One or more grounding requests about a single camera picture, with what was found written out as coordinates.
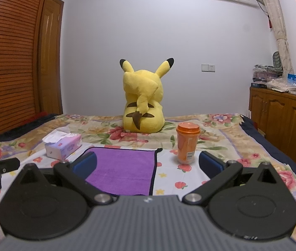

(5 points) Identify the purple and grey towel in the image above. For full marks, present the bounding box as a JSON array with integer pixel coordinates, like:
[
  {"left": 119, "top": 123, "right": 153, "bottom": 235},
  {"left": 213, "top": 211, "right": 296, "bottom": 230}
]
[{"left": 86, "top": 147, "right": 162, "bottom": 196}]

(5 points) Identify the pink tissue box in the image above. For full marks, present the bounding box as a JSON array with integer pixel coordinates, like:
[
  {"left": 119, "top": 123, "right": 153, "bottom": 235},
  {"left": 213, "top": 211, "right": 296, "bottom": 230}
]
[{"left": 42, "top": 130, "right": 82, "bottom": 160}]

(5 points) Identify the floral bed blanket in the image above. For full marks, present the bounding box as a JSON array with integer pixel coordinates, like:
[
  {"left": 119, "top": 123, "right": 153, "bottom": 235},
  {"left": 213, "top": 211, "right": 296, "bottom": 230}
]
[{"left": 0, "top": 113, "right": 296, "bottom": 249}]

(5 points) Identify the orange lidded cup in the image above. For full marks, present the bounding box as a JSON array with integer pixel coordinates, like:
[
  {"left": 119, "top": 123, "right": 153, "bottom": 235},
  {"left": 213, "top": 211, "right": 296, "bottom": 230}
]
[{"left": 176, "top": 122, "right": 201, "bottom": 164}]

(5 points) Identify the brown wooden door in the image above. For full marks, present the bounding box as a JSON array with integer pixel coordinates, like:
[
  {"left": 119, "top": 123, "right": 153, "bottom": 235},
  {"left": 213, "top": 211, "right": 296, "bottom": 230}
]
[{"left": 37, "top": 0, "right": 64, "bottom": 114}]

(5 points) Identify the brown wooden sideboard cabinet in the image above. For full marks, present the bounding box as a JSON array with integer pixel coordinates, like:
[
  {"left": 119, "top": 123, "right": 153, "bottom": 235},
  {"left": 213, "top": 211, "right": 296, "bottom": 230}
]
[{"left": 249, "top": 87, "right": 296, "bottom": 163}]

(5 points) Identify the yellow Pikachu plush toy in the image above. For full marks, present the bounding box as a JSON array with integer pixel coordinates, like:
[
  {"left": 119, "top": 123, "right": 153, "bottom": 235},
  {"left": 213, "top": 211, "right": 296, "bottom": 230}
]
[{"left": 119, "top": 58, "right": 174, "bottom": 134}]

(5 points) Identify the clutter pile on cabinet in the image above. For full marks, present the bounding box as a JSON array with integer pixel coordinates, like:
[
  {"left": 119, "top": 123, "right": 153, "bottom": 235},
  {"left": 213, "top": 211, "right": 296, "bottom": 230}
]
[{"left": 250, "top": 52, "right": 296, "bottom": 95}]

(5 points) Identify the brown louvered wardrobe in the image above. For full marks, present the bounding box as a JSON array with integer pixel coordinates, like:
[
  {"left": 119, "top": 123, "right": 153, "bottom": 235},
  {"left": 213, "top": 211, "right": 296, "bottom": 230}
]
[{"left": 0, "top": 0, "right": 45, "bottom": 134}]

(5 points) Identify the beige patterned curtain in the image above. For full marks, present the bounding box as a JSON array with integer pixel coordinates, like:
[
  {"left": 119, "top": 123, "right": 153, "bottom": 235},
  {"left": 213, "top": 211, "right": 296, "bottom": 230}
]
[{"left": 263, "top": 0, "right": 294, "bottom": 78}]

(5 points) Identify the white wall switch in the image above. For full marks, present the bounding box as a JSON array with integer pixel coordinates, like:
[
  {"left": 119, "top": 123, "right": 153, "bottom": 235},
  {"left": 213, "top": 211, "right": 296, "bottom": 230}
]
[{"left": 201, "top": 64, "right": 215, "bottom": 73}]

